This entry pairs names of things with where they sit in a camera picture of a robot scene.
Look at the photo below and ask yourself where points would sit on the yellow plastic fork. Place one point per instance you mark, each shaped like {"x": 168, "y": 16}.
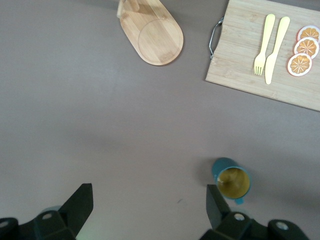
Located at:
{"x": 265, "y": 40}

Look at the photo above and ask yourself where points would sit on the wooden cup rack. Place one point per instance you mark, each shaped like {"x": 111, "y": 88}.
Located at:
{"x": 155, "y": 37}

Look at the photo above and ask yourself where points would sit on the brown table cover mat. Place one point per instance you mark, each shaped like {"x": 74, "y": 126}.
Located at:
{"x": 75, "y": 100}

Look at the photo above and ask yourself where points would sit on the yellow plastic knife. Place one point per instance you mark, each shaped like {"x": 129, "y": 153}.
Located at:
{"x": 275, "y": 50}

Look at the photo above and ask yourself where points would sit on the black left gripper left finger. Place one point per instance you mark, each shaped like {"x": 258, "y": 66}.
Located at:
{"x": 72, "y": 212}

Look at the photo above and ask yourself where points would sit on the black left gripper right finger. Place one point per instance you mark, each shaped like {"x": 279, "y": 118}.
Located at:
{"x": 216, "y": 212}

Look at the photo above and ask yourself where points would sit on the orange slice toy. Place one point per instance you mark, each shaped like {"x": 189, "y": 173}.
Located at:
{"x": 300, "y": 65}
{"x": 310, "y": 32}
{"x": 307, "y": 45}

